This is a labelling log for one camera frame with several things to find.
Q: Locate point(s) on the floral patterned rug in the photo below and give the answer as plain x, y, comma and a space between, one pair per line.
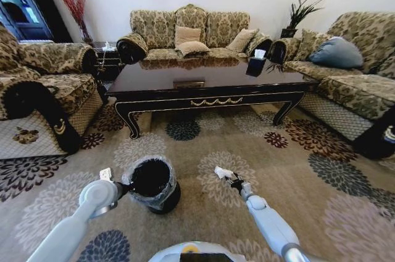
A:
308, 188

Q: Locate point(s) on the damask armchair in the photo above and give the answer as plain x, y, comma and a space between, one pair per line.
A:
46, 58

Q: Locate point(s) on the black round trash bin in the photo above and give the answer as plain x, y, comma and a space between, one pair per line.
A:
172, 197

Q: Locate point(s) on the clear plastic bin liner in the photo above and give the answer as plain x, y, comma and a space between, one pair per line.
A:
163, 199

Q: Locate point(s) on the green leafy plant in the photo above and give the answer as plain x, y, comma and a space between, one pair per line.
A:
301, 11

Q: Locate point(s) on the dark glossy wooden coffee table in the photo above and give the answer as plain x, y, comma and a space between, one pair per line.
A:
200, 73

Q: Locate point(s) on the dark wooden side table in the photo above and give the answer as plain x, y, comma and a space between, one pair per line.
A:
106, 58

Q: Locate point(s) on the three-seat damask sofa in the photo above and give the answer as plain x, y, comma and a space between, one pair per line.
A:
154, 27

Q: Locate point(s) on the white paper trash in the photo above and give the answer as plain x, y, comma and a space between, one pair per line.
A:
220, 171

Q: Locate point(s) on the black tissue box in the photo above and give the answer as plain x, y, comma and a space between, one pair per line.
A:
255, 66

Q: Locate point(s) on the dark square plant pot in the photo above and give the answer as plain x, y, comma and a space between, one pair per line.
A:
289, 33

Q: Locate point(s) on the damask patterned cushion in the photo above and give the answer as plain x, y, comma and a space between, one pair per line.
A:
308, 42

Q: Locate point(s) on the white robot front shell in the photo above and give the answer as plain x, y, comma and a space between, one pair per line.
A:
171, 252

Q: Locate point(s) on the long damask sofa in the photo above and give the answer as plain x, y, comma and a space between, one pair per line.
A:
355, 89

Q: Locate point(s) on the beige square cushion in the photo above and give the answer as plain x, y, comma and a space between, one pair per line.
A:
186, 35
192, 48
241, 40

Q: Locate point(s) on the red dried branches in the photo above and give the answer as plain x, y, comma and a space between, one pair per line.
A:
72, 2

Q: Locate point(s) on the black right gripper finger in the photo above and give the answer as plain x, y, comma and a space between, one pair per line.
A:
235, 176
228, 182

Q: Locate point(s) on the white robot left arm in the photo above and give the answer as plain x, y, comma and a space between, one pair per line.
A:
92, 195

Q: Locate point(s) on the white tissue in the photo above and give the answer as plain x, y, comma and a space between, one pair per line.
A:
259, 53

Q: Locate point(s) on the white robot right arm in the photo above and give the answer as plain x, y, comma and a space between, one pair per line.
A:
268, 215

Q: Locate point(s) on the blue cushion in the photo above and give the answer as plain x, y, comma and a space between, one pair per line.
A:
338, 53

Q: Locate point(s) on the white item on side table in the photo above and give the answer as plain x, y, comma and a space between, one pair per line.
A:
107, 46

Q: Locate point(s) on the blue glass-door cabinet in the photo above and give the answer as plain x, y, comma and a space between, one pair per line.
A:
21, 5

